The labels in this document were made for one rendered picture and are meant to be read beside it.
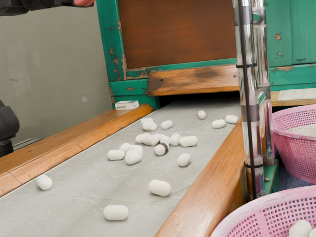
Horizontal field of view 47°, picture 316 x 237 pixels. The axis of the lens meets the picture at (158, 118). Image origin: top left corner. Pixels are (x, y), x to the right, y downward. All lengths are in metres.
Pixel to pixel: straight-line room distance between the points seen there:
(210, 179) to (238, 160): 0.07
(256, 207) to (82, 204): 0.24
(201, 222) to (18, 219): 0.26
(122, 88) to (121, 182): 0.63
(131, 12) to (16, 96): 1.68
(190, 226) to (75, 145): 0.46
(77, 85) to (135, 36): 1.24
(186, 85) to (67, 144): 0.41
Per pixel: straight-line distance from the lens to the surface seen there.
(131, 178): 0.58
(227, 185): 0.45
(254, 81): 0.47
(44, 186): 0.59
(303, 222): 0.42
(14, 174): 0.66
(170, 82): 1.04
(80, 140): 0.80
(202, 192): 0.44
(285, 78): 1.03
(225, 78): 0.99
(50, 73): 2.45
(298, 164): 0.67
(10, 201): 0.59
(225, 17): 1.05
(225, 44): 1.05
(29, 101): 2.62
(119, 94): 1.17
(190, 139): 0.69
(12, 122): 0.98
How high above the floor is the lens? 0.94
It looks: 12 degrees down
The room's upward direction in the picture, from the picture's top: 7 degrees counter-clockwise
